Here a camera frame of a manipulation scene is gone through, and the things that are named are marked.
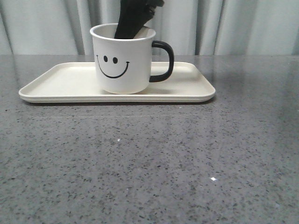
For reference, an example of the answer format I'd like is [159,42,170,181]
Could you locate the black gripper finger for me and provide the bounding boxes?
[114,0,164,39]

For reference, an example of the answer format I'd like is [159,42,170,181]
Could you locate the white smiley mug black handle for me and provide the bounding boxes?
[90,23,174,94]

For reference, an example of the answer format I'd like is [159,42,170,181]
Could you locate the cream rectangular plastic tray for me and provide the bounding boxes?
[19,62,216,103]

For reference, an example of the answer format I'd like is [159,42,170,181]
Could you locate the pale grey curtain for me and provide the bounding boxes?
[0,0,299,56]

